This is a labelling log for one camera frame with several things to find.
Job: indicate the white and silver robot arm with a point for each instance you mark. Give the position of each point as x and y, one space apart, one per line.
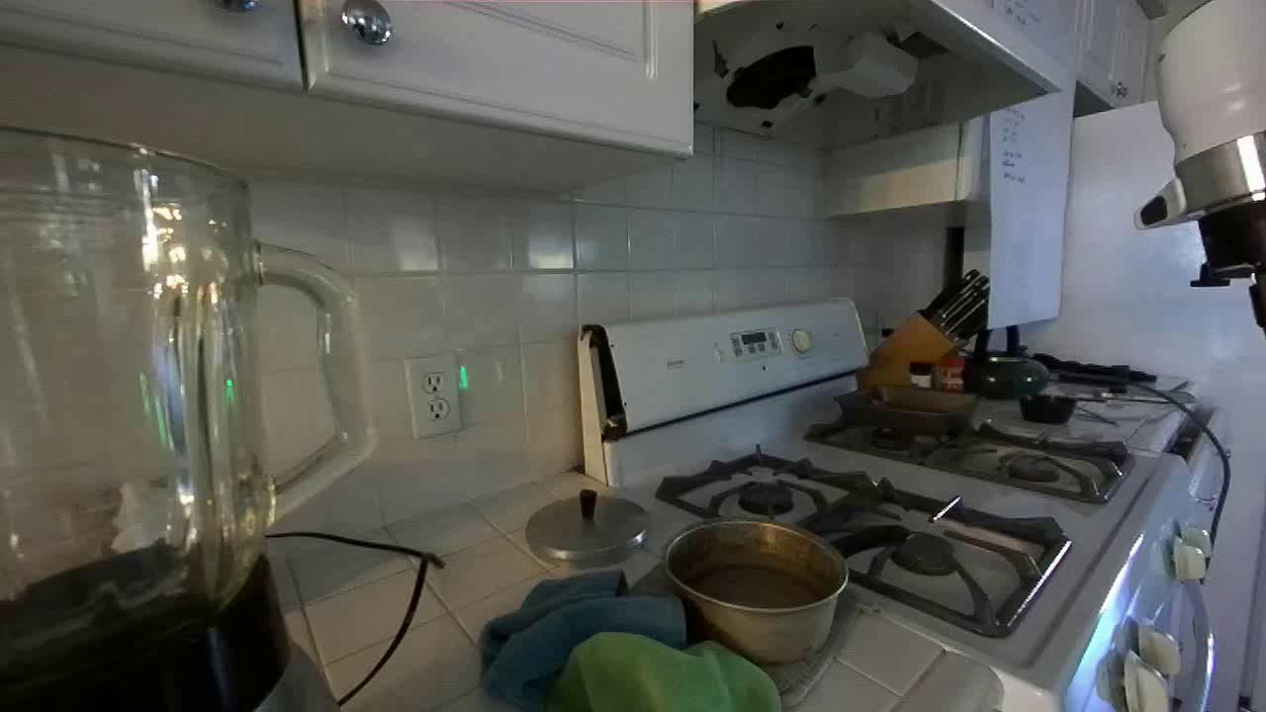
1211 106

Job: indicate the stove clock control panel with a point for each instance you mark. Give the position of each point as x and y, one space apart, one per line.
758 342

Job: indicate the white gas stove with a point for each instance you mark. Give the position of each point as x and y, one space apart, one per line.
666 397

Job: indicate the white stove knob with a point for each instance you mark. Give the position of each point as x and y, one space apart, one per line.
1188 560
1159 649
1141 686

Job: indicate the round metal pot lid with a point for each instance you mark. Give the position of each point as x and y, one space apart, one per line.
585 529

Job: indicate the metal saucepan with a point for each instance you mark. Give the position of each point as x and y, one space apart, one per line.
765 591

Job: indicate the wooden knife block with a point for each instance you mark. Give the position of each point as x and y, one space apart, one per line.
932 334

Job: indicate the blue cloth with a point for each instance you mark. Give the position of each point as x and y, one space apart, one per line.
526 647

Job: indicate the green cloth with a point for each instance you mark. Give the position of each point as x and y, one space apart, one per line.
640 676

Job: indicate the white range hood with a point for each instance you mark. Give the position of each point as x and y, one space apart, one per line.
837 73

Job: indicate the right black burner grate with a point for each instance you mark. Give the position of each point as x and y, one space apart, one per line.
976 449

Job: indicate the black burner grate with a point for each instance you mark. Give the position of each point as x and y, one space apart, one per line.
939 556
976 449

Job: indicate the left black burner grate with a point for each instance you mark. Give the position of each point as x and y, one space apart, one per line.
939 556

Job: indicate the silver cabinet knob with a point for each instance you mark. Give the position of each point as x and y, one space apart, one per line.
367 20

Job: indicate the white paper sheet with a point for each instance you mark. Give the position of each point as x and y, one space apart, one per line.
1027 196

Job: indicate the white upper cabinet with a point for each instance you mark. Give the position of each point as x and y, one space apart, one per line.
585 69

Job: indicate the glass blender jar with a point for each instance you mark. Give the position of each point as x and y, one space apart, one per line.
131 442

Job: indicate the black blender base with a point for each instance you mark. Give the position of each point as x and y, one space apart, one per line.
103 643

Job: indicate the white wall power outlet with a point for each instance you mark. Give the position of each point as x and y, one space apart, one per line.
434 397

